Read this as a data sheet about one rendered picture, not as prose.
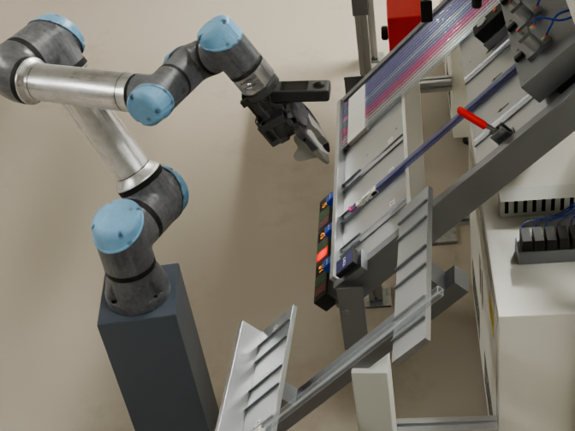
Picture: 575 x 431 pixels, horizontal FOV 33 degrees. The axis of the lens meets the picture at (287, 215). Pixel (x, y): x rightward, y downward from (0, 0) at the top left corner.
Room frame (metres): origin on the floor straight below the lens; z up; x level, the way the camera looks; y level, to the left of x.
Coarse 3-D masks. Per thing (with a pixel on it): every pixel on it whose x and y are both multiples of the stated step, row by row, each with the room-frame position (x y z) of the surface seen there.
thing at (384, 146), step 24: (384, 120) 1.81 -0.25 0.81; (360, 144) 1.81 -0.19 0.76; (384, 144) 1.72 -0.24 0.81; (360, 168) 1.72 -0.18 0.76; (384, 168) 1.63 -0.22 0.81; (408, 168) 1.57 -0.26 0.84; (360, 192) 1.63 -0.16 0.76; (384, 192) 1.55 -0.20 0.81; (408, 192) 1.49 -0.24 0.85; (360, 216) 1.55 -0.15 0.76; (384, 216) 1.47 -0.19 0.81; (360, 240) 1.47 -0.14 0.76
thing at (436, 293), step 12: (420, 300) 0.96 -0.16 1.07; (432, 300) 0.94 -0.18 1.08; (408, 312) 0.96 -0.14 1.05; (420, 312) 0.95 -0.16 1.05; (396, 324) 0.96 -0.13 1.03; (384, 336) 0.96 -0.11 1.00; (360, 348) 0.98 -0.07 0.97; (372, 348) 0.97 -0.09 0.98; (348, 360) 0.98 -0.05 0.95; (336, 372) 0.98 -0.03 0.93; (312, 384) 1.00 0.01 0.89; (324, 384) 0.98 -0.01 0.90; (300, 396) 1.00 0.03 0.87; (312, 396) 0.99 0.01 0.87; (288, 408) 1.00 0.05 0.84; (276, 420) 1.00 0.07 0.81
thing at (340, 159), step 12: (336, 120) 1.97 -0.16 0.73; (336, 132) 1.92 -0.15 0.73; (336, 144) 1.87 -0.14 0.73; (336, 156) 1.81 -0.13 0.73; (336, 168) 1.76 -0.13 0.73; (336, 180) 1.72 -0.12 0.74; (336, 192) 1.67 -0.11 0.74; (336, 204) 1.63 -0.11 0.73; (336, 216) 1.59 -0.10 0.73; (336, 228) 1.55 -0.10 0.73; (336, 240) 1.52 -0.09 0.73; (336, 252) 1.48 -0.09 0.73; (336, 276) 1.41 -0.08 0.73
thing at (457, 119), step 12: (516, 72) 1.52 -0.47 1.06; (492, 84) 1.54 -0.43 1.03; (480, 96) 1.54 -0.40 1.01; (468, 108) 1.54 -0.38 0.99; (456, 120) 1.54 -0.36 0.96; (444, 132) 1.55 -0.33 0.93; (432, 144) 1.55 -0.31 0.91; (408, 156) 1.57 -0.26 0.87; (396, 168) 1.57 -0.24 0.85; (384, 180) 1.57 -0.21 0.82
